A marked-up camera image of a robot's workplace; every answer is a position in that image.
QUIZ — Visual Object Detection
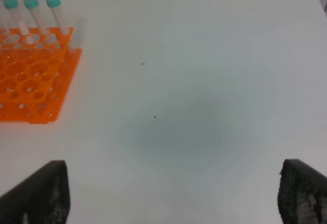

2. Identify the test tube row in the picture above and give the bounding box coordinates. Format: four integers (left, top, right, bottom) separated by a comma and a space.
46, 0, 70, 36
24, 0, 56, 44
3, 0, 34, 44

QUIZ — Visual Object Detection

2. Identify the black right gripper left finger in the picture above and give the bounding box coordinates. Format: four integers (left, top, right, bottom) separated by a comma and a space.
1, 160, 71, 223

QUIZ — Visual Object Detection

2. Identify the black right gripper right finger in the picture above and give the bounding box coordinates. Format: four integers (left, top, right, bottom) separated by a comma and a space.
277, 159, 326, 223

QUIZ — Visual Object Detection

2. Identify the orange plastic test tube rack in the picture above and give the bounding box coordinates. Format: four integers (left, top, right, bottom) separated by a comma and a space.
1, 27, 82, 124

